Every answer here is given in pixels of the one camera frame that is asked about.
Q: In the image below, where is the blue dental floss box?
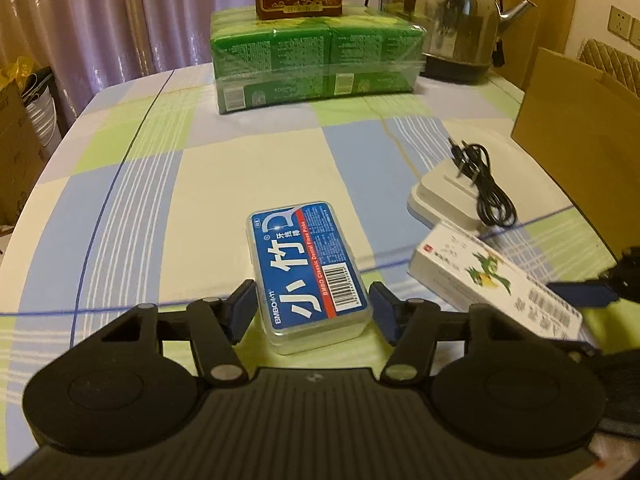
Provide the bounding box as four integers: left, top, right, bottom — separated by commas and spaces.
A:
247, 202, 372, 356

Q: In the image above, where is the stainless steel kettle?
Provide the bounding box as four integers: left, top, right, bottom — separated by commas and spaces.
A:
364, 0, 535, 84

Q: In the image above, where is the wall socket panel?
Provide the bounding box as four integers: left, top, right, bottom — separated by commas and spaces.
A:
608, 6, 634, 41
628, 18, 640, 49

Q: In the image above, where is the black cable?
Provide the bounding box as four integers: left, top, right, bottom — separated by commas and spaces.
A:
447, 136, 519, 229

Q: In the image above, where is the brown wooden door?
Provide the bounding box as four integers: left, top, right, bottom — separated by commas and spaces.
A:
487, 0, 576, 90

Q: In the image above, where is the white bucket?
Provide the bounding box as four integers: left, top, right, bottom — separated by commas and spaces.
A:
26, 87, 62, 155

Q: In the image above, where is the cardboard box on floor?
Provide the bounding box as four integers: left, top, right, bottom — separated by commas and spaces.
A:
0, 82, 46, 226

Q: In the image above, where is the quilted chair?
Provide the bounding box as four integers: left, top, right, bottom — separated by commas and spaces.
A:
578, 39, 640, 96

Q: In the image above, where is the white charger box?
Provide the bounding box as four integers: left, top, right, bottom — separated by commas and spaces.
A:
408, 159, 489, 235

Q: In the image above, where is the green tissue multipack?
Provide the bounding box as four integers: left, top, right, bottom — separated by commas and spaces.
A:
209, 4, 426, 114

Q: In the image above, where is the open cardboard box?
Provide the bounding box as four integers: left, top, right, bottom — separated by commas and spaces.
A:
512, 48, 639, 258

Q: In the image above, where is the white parrot ointment box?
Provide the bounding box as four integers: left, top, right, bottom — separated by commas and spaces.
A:
408, 220, 582, 340

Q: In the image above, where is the purple curtain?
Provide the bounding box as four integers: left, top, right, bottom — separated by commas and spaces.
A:
1, 0, 254, 124

